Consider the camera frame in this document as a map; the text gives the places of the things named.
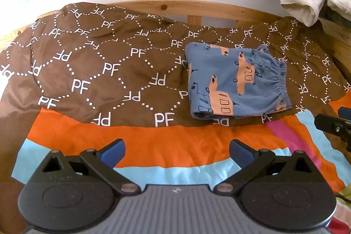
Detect brown PF patterned duvet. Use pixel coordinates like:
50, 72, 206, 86
1, 3, 350, 192

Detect blue patterned kids pants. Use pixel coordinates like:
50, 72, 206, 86
185, 42, 292, 120

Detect wooden bed frame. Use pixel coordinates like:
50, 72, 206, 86
0, 0, 351, 73

